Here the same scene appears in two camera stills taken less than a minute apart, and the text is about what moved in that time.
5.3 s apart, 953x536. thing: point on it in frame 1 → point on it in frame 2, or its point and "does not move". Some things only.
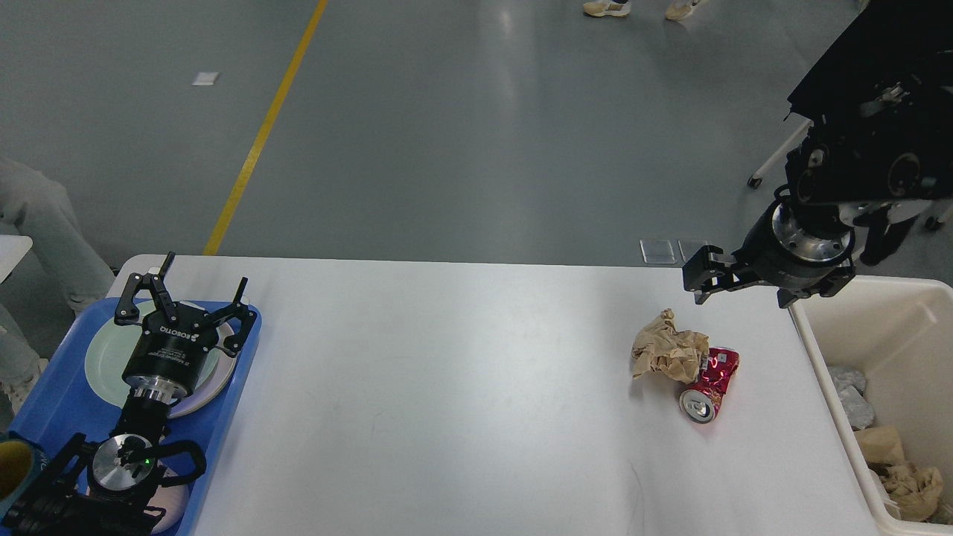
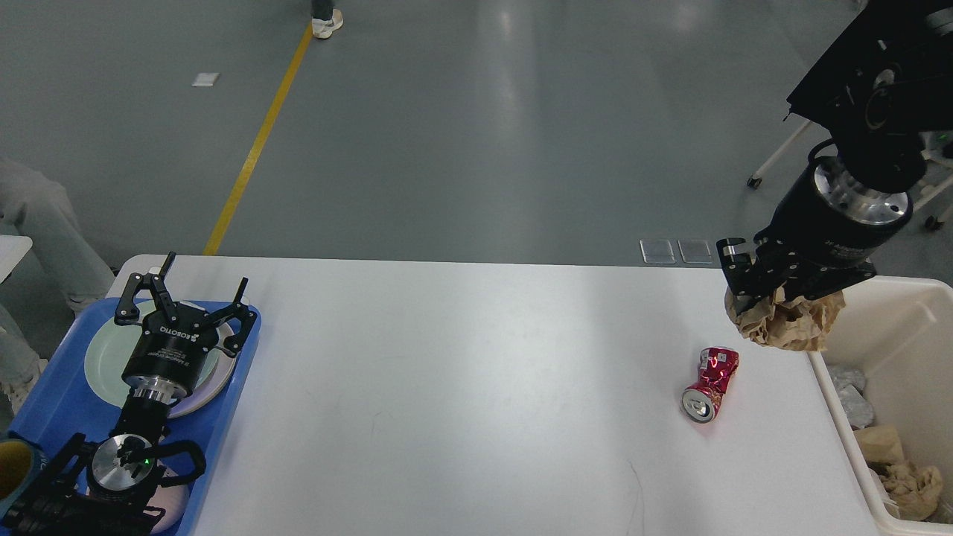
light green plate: x=112 y=347 does not move
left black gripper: x=173 y=351 does not move
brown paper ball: x=662 y=347 → x=780 y=322
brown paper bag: x=881 y=444 does not move
